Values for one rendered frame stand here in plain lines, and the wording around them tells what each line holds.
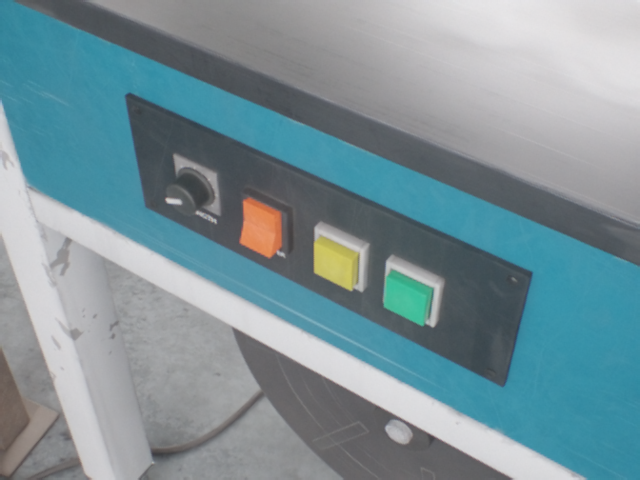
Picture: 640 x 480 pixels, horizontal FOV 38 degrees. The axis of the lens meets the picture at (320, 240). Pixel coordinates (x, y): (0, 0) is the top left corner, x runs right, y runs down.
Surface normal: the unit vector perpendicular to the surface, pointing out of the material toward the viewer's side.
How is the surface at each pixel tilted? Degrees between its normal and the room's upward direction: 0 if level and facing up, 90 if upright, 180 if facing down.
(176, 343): 0
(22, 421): 90
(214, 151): 90
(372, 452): 90
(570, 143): 0
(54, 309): 90
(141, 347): 0
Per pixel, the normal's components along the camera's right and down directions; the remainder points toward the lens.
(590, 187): 0.00, -0.70
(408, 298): -0.55, 0.60
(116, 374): 0.84, 0.40
